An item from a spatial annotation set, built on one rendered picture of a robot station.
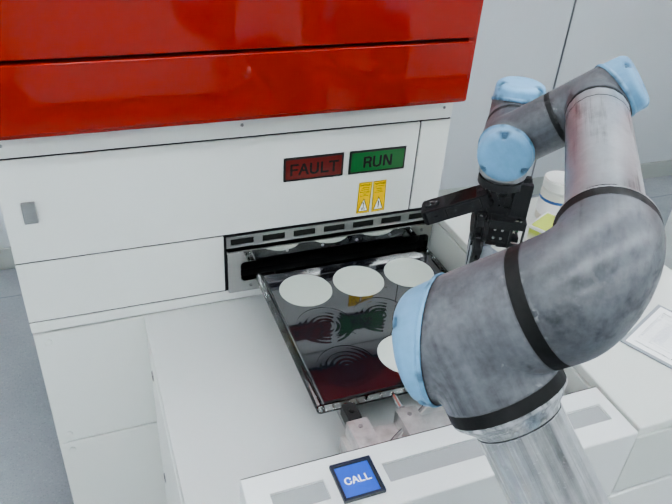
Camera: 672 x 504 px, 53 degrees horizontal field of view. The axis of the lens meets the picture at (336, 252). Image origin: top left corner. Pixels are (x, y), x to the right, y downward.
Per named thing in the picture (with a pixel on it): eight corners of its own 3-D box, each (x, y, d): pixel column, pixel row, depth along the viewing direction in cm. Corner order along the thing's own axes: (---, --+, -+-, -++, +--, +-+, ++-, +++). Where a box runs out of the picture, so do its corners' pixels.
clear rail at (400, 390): (314, 410, 104) (314, 404, 103) (520, 361, 116) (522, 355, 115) (317, 417, 103) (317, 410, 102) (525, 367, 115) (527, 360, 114)
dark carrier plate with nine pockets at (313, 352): (263, 278, 131) (263, 275, 130) (422, 252, 142) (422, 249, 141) (324, 404, 104) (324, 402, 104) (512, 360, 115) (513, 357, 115)
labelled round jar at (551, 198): (527, 211, 144) (537, 172, 139) (554, 207, 147) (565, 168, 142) (547, 228, 139) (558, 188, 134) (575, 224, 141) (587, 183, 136)
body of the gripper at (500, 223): (519, 255, 110) (536, 190, 104) (466, 249, 111) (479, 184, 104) (515, 231, 117) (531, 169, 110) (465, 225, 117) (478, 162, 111)
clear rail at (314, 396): (254, 278, 131) (254, 272, 130) (261, 277, 132) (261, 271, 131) (317, 417, 103) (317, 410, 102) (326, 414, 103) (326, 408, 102)
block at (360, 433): (344, 434, 101) (346, 420, 100) (365, 429, 103) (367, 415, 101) (365, 476, 95) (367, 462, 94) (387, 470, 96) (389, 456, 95)
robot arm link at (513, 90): (491, 87, 96) (498, 69, 103) (477, 157, 102) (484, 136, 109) (547, 96, 94) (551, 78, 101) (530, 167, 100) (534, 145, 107)
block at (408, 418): (393, 422, 104) (395, 408, 102) (412, 417, 105) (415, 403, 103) (416, 462, 98) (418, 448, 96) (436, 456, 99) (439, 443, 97)
